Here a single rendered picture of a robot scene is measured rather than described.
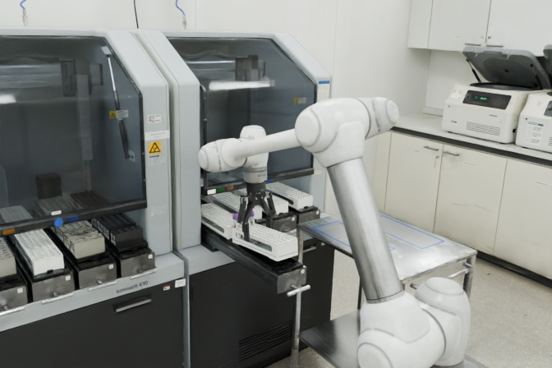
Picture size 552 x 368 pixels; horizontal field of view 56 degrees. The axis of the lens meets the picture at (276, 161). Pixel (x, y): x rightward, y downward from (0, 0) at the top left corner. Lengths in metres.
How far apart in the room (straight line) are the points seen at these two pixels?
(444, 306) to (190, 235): 1.13
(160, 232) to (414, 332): 1.14
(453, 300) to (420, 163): 2.85
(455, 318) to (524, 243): 2.48
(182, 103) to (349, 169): 0.90
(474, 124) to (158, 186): 2.57
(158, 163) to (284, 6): 1.97
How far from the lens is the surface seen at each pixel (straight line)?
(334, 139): 1.34
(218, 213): 2.26
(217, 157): 1.78
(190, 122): 2.08
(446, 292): 1.53
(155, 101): 2.00
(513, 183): 3.90
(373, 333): 1.38
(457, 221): 4.21
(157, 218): 2.12
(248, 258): 1.99
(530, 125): 3.81
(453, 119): 4.09
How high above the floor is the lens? 1.67
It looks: 15 degrees down
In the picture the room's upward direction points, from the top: 2 degrees clockwise
